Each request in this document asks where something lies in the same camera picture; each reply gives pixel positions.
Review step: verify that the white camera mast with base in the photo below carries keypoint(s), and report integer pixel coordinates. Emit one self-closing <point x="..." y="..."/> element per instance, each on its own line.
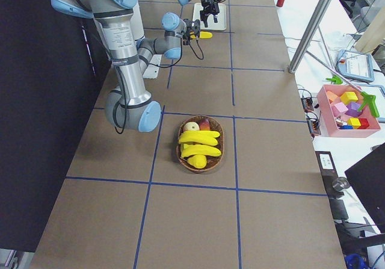
<point x="138" y="33"/>

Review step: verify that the blue teach pendant tablet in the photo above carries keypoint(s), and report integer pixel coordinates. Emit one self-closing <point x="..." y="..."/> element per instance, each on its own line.
<point x="355" y="65"/>

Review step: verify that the yellow banana carried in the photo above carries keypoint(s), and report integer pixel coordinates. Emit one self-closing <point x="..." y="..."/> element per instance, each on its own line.
<point x="202" y="137"/>
<point x="201" y="35"/>

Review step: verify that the green handled grabber tool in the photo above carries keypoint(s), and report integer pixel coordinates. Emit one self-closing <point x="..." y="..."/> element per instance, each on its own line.
<point x="368" y="99"/>

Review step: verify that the red mango fruit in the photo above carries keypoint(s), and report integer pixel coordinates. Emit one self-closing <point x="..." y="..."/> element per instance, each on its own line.
<point x="204" y="124"/>

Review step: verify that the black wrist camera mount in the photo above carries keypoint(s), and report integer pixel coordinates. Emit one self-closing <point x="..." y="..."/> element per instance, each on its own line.
<point x="188" y="22"/>

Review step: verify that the brown wicker basket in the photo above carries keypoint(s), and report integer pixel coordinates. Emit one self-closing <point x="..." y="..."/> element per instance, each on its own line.
<point x="212" y="162"/>

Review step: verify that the black power box white label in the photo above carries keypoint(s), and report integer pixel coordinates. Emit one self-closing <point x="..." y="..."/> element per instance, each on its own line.
<point x="326" y="163"/>

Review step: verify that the yellow banana middle basket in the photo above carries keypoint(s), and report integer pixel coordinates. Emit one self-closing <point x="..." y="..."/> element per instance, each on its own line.
<point x="200" y="149"/>

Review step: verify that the white bear tray plate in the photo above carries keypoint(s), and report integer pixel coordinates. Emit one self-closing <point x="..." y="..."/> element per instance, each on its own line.
<point x="221" y="23"/>

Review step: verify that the yellow banana basket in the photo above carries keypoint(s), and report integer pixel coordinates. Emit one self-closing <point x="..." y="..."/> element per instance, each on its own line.
<point x="200" y="149"/>
<point x="197" y="161"/>

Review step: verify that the aluminium frame post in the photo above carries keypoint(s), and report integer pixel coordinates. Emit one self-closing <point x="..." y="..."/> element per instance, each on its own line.
<point x="309" y="32"/>

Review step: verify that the orange circuit board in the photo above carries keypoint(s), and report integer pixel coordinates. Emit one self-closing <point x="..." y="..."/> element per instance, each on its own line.
<point x="307" y="103"/>

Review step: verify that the yellow banana front basket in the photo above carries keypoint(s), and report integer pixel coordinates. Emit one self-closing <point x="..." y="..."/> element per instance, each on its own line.
<point x="197" y="161"/>

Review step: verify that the pink box of blocks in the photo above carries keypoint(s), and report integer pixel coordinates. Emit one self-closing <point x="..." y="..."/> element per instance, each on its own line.
<point x="344" y="114"/>

